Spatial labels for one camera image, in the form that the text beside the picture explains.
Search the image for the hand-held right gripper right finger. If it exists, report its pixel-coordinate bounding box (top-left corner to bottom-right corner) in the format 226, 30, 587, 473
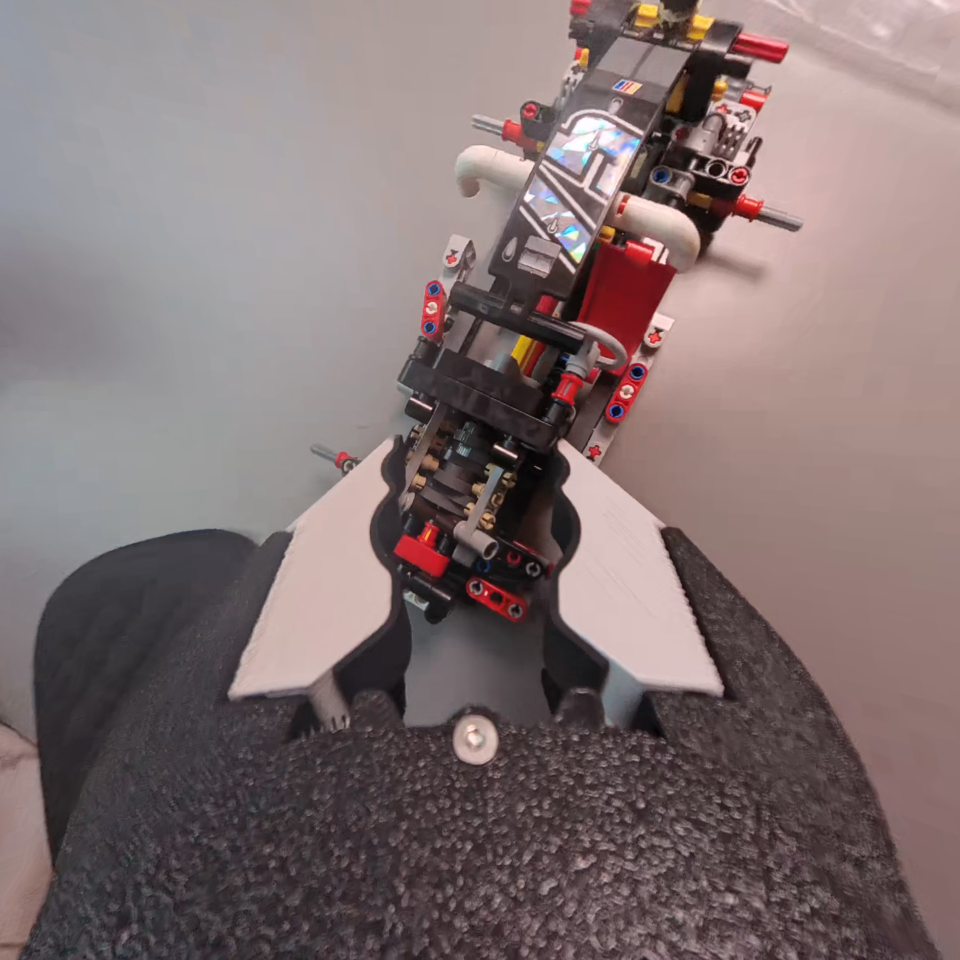
540, 441, 726, 723

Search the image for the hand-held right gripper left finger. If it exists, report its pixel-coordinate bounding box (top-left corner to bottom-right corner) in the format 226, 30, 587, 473
228, 435, 414, 727

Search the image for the person's grey hoodie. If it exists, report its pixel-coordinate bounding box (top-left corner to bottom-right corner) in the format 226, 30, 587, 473
0, 720, 57, 960

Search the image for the black quilted cushion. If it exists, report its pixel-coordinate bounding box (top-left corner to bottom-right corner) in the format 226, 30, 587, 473
33, 528, 264, 864

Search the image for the toy brick car model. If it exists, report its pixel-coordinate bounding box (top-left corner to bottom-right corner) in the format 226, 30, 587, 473
309, 0, 805, 625

